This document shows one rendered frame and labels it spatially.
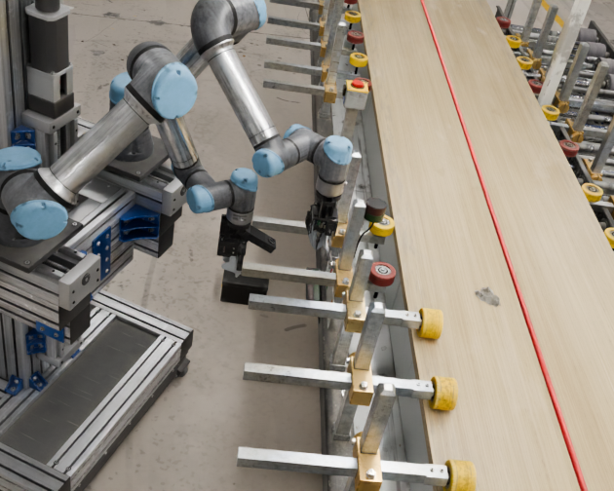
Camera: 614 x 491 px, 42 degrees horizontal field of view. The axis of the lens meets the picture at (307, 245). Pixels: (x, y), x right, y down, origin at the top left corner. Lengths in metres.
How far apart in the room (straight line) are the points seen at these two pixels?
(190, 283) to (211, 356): 0.44
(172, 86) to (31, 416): 1.36
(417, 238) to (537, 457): 0.85
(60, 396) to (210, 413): 0.57
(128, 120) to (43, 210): 0.28
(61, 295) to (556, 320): 1.39
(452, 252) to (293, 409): 0.98
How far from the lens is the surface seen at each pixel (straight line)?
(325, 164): 2.08
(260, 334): 3.39
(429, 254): 2.51
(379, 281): 2.36
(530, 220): 2.83
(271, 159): 2.00
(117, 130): 1.88
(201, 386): 3.16
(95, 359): 2.96
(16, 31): 2.14
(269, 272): 2.36
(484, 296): 2.40
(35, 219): 1.90
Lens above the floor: 2.36
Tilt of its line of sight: 37 degrees down
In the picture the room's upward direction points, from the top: 12 degrees clockwise
